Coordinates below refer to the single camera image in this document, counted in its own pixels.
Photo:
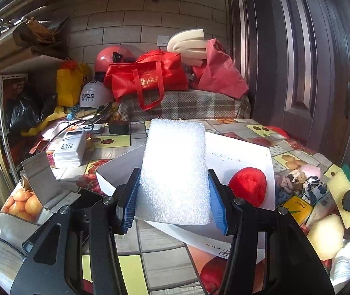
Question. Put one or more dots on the black power adapter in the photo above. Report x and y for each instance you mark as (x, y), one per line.
(119, 128)

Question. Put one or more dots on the red helmet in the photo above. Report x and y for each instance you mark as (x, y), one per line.
(109, 58)

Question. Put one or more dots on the black and white scrunchie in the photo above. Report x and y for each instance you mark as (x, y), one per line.
(315, 190)

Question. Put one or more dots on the white face mask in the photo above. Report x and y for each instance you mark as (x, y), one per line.
(342, 264)

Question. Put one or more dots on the yellow shopping bag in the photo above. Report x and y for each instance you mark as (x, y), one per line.
(70, 86)

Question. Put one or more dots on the red round sponge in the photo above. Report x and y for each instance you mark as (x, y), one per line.
(248, 186)

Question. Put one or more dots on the white helmet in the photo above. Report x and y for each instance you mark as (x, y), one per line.
(95, 95)

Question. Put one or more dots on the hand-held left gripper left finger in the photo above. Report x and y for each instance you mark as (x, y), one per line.
(128, 201)

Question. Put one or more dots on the grey open carton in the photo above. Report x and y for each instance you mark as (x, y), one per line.
(44, 178)

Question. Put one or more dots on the white metal shelf rack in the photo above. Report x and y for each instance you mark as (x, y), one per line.
(12, 76)

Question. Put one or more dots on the plaid cloth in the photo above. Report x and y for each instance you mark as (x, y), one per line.
(193, 106)

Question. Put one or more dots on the red plastic bag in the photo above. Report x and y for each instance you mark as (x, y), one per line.
(221, 73)

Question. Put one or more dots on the yellow and green scouring sponge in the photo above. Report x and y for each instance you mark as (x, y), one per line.
(338, 195)

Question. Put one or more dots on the pink fluffy puff ball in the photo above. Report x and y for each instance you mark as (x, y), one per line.
(309, 172)

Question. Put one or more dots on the brown metal door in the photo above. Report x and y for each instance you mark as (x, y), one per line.
(301, 52)

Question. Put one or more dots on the white charger box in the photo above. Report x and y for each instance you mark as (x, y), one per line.
(70, 150)

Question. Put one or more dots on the brown cardboard pieces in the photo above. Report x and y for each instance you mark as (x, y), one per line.
(36, 37)

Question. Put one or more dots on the pale yellow sponge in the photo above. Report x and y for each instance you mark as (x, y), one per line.
(325, 238)

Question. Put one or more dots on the red tote bag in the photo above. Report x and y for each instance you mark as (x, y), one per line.
(150, 76)

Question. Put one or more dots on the cream foam rolls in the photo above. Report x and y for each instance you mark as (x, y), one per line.
(184, 44)

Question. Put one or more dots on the yellow tissue packet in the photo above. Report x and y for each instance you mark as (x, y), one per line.
(296, 210)

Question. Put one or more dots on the white wall switch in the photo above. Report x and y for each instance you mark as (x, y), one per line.
(163, 40)

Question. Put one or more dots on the black plastic bag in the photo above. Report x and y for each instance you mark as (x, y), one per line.
(29, 110)

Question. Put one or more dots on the fruit print tablecloth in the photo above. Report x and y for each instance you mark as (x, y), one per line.
(165, 261)

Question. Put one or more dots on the white foam block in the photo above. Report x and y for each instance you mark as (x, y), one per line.
(175, 172)

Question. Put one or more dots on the white cardboard box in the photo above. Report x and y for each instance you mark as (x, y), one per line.
(239, 150)

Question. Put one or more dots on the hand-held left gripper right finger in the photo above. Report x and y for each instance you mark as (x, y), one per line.
(216, 201)

